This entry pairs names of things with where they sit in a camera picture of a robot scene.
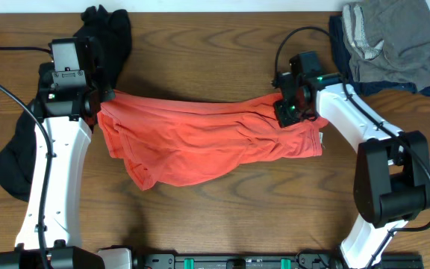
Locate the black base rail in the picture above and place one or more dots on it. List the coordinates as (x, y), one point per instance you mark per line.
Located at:
(308, 260)

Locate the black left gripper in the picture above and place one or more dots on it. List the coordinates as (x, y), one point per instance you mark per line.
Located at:
(108, 90)

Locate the red printed t-shirt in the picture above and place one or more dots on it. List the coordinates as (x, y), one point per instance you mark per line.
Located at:
(187, 143)

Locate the black garment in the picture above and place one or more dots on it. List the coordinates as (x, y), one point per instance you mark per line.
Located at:
(113, 32)

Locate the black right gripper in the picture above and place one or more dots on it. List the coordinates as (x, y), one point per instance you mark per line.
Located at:
(285, 118)

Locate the grey folded shorts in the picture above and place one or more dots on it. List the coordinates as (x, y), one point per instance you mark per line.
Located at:
(388, 40)

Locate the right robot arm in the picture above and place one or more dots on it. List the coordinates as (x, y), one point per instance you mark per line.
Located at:
(392, 173)

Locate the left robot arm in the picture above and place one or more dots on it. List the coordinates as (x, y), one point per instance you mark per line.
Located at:
(50, 236)

